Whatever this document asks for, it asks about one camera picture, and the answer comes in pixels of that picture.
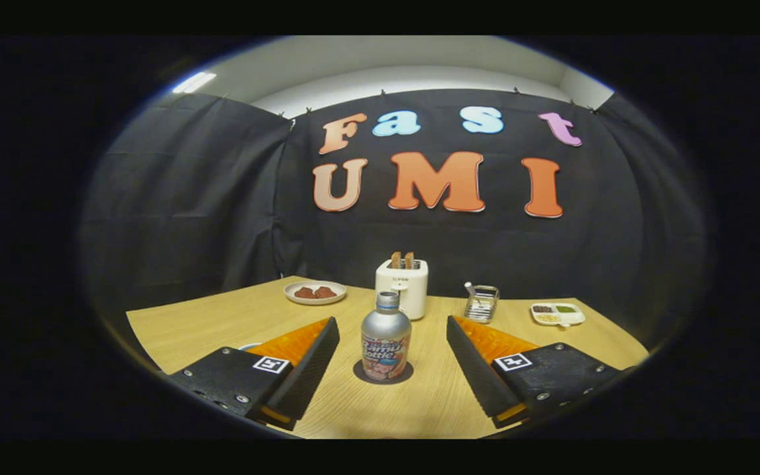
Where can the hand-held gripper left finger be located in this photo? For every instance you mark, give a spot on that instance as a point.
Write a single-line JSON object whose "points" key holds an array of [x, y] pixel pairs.
{"points": [[307, 379]]}

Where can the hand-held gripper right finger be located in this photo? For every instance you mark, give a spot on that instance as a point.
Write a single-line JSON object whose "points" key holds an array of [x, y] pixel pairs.
{"points": [[479, 376]]}

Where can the dark brown round coaster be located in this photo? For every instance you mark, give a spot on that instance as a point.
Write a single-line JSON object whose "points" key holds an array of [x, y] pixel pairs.
{"points": [[357, 373]]}

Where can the white cup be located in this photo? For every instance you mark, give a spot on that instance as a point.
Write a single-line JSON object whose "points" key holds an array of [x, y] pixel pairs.
{"points": [[249, 346]]}

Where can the silver juice bottle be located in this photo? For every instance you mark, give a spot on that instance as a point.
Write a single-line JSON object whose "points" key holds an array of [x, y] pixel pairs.
{"points": [[385, 330]]}

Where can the white round plate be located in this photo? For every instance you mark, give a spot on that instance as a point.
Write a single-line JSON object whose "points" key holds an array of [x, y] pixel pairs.
{"points": [[291, 297]]}

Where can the red snack piece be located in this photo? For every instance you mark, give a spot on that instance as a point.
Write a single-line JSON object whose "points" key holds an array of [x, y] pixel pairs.
{"points": [[325, 292], [304, 293]]}

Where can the white divided dish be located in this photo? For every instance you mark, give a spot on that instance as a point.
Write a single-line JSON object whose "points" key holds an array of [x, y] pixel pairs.
{"points": [[557, 315]]}

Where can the wooden table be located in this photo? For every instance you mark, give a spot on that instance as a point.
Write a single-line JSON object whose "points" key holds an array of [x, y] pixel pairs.
{"points": [[221, 316]]}

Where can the white toaster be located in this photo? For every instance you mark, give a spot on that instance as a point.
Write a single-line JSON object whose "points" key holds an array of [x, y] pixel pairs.
{"points": [[413, 284]]}

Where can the brown toast slice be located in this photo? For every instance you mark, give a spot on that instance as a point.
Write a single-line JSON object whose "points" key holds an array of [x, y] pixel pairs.
{"points": [[409, 260], [396, 260]]}

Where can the black backdrop cloth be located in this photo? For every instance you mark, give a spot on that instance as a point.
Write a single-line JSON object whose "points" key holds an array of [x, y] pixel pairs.
{"points": [[189, 198]]}

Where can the narrow ceiling light strip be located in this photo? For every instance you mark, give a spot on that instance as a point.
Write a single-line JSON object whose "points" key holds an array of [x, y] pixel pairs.
{"points": [[194, 82]]}

